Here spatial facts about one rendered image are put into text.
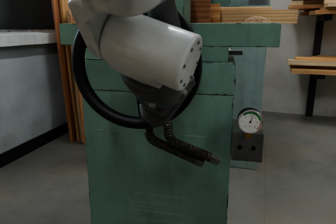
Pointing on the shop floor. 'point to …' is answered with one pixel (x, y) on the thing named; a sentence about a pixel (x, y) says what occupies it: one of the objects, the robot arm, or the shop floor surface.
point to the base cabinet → (158, 165)
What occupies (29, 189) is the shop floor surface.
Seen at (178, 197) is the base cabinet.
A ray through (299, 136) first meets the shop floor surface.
